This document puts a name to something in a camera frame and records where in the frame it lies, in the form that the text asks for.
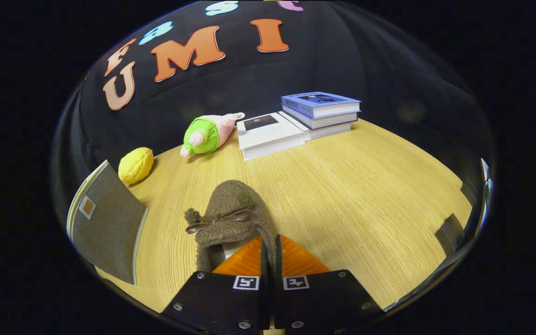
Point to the green and pink plush toy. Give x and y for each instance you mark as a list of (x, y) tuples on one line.
[(203, 135)]

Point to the yellow plush toy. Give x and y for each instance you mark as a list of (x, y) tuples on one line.
[(135, 165)]

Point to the grey fabric storage box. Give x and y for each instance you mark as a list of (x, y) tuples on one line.
[(110, 232)]

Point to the black backdrop cloth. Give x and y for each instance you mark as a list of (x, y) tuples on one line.
[(389, 70)]

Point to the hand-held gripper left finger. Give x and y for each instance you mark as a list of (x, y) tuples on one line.
[(265, 265)]

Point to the white book with dark picture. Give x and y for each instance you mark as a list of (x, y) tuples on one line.
[(268, 135)]

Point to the brown fuzzy shoe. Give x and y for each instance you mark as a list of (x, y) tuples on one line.
[(231, 200)]

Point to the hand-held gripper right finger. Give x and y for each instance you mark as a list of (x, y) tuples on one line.
[(278, 265)]

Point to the blue book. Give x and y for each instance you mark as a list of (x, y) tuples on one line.
[(319, 104)]

